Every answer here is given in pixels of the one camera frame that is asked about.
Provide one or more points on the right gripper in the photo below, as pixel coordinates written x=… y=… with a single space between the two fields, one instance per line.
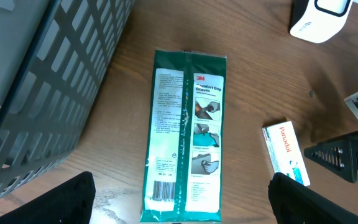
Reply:
x=339 y=154

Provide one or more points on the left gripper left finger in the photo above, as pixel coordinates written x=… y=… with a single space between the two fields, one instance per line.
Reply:
x=70 y=202

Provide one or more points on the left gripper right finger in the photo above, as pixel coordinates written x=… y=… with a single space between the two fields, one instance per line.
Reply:
x=294 y=203

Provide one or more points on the white green box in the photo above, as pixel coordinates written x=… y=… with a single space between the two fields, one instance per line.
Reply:
x=284 y=152

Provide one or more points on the large green box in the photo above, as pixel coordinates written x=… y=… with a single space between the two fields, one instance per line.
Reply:
x=183 y=178

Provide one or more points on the grey plastic mesh basket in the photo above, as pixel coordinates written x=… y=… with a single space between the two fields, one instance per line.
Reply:
x=56 y=86

